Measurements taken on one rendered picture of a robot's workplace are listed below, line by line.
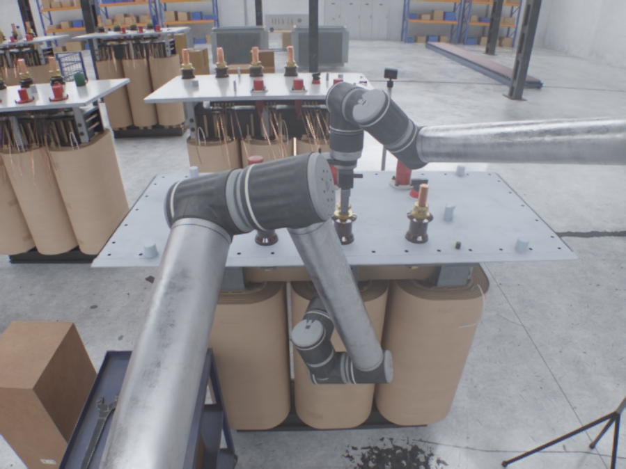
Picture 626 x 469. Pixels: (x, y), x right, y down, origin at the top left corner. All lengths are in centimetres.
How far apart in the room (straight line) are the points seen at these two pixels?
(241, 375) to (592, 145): 160
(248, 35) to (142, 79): 678
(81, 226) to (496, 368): 337
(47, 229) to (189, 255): 319
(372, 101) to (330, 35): 1205
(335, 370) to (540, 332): 229
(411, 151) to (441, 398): 138
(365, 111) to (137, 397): 83
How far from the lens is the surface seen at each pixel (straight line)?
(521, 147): 102
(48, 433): 207
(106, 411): 167
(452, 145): 110
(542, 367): 317
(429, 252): 143
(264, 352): 183
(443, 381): 209
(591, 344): 354
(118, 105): 743
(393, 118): 111
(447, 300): 171
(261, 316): 168
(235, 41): 1358
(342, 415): 219
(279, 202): 81
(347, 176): 128
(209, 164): 314
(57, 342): 197
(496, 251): 153
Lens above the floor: 214
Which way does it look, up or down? 32 degrees down
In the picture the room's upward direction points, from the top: straight up
